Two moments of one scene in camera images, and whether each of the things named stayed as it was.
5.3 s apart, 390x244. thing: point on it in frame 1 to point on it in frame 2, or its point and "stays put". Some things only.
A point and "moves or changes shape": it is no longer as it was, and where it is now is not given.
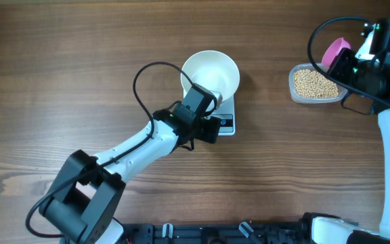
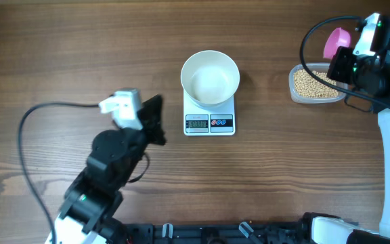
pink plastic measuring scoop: x=334 y=51 moves or changes shape
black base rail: x=259 y=233 stays put
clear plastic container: x=309 y=86 stays put
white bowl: x=211 y=70 stays put
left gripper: x=210 y=135 to x=153 y=117
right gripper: x=346 y=57 stays put
